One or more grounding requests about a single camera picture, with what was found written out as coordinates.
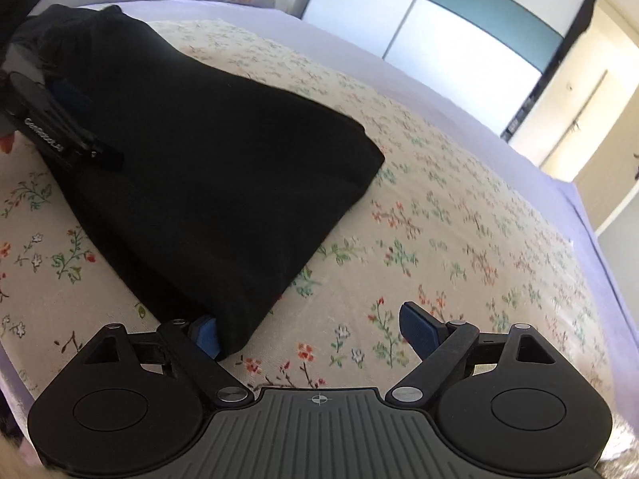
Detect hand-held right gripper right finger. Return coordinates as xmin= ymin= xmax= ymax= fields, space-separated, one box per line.
xmin=387 ymin=301 xmax=558 ymax=404

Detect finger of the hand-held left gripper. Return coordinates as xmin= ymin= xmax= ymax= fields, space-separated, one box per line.
xmin=75 ymin=134 xmax=125 ymax=173
xmin=49 ymin=77 xmax=91 ymax=117

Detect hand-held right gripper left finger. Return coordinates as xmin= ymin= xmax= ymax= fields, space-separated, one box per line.
xmin=82 ymin=315 xmax=250 ymax=406

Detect black pants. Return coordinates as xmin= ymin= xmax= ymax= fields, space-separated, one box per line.
xmin=10 ymin=4 xmax=386 ymax=361

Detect floral print cloth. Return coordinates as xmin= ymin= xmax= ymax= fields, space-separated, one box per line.
xmin=0 ymin=19 xmax=620 ymax=410

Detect fluffy white blanket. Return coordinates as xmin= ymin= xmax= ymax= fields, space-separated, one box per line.
xmin=596 ymin=394 xmax=639 ymax=479

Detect white door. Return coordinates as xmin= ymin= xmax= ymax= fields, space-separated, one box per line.
xmin=509 ymin=70 xmax=610 ymax=170

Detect blue and white wardrobe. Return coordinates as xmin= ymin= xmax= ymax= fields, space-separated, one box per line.
xmin=288 ymin=0 xmax=611 ymax=141

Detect door with dark handle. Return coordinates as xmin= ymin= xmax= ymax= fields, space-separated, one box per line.
xmin=573 ymin=122 xmax=639 ymax=233

